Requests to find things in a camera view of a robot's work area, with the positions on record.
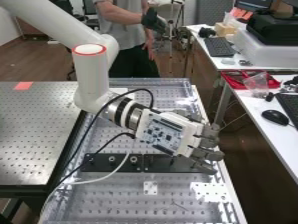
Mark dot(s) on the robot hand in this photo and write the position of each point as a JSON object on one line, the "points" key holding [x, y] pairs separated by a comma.
{"points": [[170, 131]]}

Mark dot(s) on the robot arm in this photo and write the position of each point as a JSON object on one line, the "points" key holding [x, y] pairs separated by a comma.
{"points": [[88, 76]]}

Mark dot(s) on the black plate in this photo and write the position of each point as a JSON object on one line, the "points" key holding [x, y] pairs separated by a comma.
{"points": [[114, 163]]}

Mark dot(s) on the red tray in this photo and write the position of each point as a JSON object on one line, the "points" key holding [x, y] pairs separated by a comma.
{"points": [[233, 80]]}

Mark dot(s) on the white desk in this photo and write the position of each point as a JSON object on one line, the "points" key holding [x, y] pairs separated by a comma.
{"points": [[227, 66], [266, 140]]}

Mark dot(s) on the black computer mouse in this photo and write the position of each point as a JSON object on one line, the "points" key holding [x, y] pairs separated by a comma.
{"points": [[274, 117]]}

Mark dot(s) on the clear plastic cup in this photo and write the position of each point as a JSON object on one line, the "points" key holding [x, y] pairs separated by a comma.
{"points": [[257, 85]]}

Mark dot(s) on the clear box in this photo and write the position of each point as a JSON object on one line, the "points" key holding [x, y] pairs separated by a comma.
{"points": [[110, 206]]}

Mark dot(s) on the black keyboard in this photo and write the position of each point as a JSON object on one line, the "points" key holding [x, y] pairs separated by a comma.
{"points": [[218, 46], [290, 106]]}

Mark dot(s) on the translucent white storage bin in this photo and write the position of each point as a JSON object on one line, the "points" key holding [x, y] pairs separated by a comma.
{"points": [[266, 56]]}

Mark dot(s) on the person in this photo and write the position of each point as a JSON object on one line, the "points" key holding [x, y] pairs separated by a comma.
{"points": [[127, 26]]}

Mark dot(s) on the red tape patch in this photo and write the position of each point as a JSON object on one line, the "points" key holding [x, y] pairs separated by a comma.
{"points": [[22, 86]]}

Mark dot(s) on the black boxy device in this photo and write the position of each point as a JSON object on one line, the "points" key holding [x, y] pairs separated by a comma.
{"points": [[274, 30]]}

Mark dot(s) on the small white square bracket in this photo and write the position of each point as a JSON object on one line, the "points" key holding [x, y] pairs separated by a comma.
{"points": [[150, 188]]}

